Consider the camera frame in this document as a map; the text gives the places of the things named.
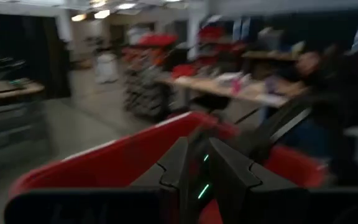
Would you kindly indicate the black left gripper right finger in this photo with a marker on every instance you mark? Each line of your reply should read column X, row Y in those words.
column 259, row 202

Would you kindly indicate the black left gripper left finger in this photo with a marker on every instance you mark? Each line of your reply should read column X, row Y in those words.
column 154, row 199

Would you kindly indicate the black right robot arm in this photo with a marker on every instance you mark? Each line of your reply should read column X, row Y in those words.
column 278, row 124

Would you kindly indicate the red plastic bin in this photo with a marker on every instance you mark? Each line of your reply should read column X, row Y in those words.
column 120, row 161

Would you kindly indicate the rack with red items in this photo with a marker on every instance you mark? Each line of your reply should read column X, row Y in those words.
column 148, row 81

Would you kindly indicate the long wooden table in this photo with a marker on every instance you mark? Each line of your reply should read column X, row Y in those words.
column 216, row 88

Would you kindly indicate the person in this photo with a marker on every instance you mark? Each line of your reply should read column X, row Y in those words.
column 337, row 93

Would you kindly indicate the white trash can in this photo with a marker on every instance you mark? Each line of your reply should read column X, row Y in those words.
column 106, row 68

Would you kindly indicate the grey cabinet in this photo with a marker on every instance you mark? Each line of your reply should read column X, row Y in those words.
column 8, row 130

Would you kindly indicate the wooden top desk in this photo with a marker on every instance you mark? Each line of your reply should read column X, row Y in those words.
column 11, row 91

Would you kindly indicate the ceiling light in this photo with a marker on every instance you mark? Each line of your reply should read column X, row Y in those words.
column 102, row 14
column 78, row 17

